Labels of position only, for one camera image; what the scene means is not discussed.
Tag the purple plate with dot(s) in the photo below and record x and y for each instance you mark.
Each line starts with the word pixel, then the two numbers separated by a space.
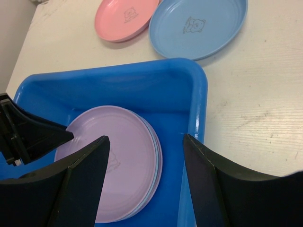
pixel 133 164

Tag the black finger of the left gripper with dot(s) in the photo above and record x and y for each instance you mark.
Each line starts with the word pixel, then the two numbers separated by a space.
pixel 25 137

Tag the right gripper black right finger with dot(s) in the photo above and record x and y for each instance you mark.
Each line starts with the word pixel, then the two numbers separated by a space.
pixel 226 194

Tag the blue plastic bin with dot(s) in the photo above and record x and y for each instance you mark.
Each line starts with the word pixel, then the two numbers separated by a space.
pixel 170 95

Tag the pink plate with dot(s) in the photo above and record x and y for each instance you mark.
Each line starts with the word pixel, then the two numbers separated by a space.
pixel 121 20

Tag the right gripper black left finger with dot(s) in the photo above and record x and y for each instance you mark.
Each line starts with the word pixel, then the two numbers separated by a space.
pixel 65 193

